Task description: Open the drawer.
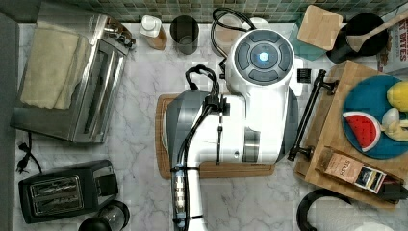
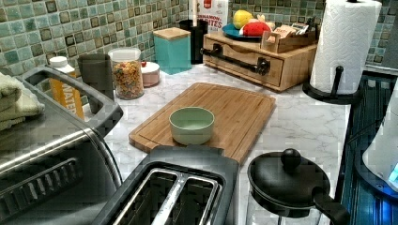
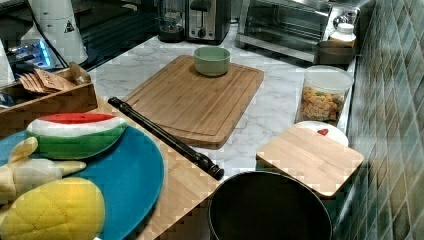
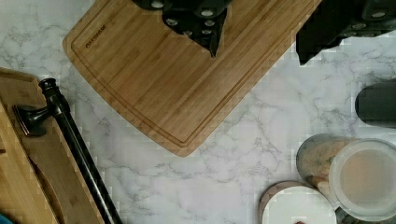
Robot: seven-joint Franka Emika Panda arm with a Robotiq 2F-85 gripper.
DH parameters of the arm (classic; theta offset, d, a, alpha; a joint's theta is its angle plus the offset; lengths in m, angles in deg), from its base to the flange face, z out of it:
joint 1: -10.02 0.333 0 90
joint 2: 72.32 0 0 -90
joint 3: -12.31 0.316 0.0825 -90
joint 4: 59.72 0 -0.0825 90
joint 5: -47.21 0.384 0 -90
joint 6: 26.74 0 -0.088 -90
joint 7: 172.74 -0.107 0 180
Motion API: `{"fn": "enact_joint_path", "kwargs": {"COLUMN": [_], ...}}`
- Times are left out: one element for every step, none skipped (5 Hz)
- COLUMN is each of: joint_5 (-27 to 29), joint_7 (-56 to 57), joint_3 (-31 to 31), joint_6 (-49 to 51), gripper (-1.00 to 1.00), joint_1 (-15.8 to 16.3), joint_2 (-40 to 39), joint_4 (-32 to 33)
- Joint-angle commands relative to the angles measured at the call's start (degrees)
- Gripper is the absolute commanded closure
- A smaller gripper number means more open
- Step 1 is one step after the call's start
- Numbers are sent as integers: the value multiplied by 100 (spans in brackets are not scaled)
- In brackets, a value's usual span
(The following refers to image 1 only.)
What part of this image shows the wooden spoon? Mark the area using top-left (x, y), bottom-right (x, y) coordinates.
top-left (346, 11), bottom-right (408, 52)

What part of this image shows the toy watermelon slice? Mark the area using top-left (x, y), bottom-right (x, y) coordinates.
top-left (343, 112), bottom-right (381, 152)

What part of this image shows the black power plug cord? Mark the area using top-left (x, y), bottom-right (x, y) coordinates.
top-left (15, 132), bottom-right (43, 175)

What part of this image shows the clear plastic jar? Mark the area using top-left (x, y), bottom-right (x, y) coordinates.
top-left (215, 14), bottom-right (242, 54)

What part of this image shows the wooden cutting board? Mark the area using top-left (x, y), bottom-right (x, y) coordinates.
top-left (155, 93), bottom-right (274, 180)

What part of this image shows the yellow toy lemon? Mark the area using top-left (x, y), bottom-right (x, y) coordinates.
top-left (387, 81), bottom-right (408, 112)

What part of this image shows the cereal box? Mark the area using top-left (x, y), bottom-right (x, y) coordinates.
top-left (377, 19), bottom-right (408, 79)

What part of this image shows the pale toy garlic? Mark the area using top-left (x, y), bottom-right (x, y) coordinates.
top-left (381, 108), bottom-right (408, 141)

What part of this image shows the white bowl rim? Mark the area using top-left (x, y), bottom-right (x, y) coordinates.
top-left (354, 222), bottom-right (395, 231)

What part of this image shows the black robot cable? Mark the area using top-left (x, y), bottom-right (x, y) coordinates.
top-left (171, 7), bottom-right (258, 231)

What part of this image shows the black drawer handle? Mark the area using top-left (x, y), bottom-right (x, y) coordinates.
top-left (288, 69), bottom-right (340, 162)

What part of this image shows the stainless steel toaster oven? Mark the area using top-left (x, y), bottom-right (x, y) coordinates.
top-left (11, 0), bottom-right (136, 143)

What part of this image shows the beige folded towel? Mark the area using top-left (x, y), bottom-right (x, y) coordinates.
top-left (20, 28), bottom-right (90, 110)

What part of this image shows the black round object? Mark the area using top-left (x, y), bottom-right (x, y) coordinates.
top-left (296, 189), bottom-right (351, 231)

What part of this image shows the dark grey cup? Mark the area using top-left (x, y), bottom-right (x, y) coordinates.
top-left (169, 15), bottom-right (199, 55)

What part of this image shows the white round lid container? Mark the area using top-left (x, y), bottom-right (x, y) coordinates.
top-left (242, 17), bottom-right (270, 30)

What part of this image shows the Stash tea box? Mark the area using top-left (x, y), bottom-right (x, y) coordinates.
top-left (323, 153), bottom-right (386, 193)

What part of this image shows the bottle with white cap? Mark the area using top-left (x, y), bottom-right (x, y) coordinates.
top-left (140, 15), bottom-right (167, 50)

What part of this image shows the teal container wooden lid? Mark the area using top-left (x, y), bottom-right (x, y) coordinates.
top-left (289, 5), bottom-right (343, 61)

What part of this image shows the black coffee grinder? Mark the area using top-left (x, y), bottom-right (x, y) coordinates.
top-left (78, 200), bottom-right (130, 231)

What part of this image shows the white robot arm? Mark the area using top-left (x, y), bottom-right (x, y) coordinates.
top-left (163, 29), bottom-right (298, 231)

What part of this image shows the black two-slot toaster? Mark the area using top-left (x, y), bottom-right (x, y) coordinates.
top-left (18, 160), bottom-right (118, 223)

